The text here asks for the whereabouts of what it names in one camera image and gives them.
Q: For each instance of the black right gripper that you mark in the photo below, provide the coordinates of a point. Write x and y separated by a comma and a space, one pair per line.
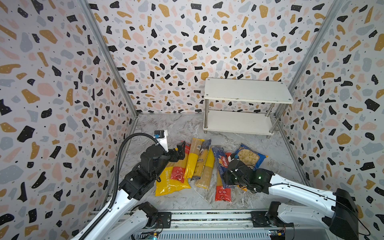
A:
236, 169

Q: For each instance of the yellow spaghetti pack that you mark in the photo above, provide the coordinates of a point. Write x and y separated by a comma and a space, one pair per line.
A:
205, 180

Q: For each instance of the dark blue clear spaghetti pack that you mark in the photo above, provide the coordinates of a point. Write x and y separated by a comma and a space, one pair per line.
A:
201, 160

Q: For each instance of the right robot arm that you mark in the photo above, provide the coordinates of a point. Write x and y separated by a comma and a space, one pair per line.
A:
335, 211

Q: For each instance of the white two-tier shelf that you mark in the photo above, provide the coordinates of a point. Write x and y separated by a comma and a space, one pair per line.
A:
249, 91

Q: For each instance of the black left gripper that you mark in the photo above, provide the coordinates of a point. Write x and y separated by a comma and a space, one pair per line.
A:
181, 150

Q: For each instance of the yellow pasta bag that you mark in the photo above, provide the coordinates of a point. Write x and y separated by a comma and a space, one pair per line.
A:
167, 185

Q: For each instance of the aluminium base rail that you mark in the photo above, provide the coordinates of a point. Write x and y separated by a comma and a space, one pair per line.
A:
209, 225

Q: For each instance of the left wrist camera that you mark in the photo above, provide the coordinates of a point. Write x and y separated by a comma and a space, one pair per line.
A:
161, 137

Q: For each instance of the blue Barilla spaghetti pack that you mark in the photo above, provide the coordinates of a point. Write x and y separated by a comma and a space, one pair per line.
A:
222, 163

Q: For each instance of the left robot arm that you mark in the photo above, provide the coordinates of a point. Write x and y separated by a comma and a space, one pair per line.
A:
129, 191

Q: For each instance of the yellow spaghetti pack barcode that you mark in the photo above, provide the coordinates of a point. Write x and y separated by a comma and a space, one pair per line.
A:
195, 149

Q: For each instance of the red spaghetti pack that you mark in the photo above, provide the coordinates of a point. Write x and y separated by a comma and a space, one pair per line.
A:
222, 194
179, 169

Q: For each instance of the blue orange orecchiette bag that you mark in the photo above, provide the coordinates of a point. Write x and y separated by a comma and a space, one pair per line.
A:
250, 156

